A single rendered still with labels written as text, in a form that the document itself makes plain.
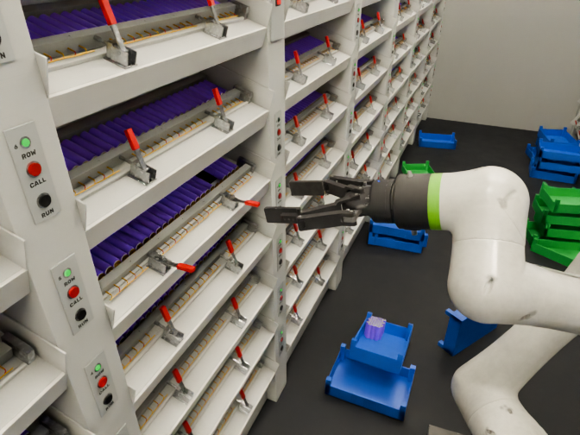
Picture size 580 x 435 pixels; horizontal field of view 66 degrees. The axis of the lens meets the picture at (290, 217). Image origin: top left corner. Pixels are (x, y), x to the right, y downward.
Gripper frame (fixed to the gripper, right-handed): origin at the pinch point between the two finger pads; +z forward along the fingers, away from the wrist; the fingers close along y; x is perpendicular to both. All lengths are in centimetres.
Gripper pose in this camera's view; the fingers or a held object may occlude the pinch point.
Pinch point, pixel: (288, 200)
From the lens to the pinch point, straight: 84.8
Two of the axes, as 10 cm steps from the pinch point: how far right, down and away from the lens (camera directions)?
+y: 4.0, -4.7, 7.9
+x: -1.9, -8.8, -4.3
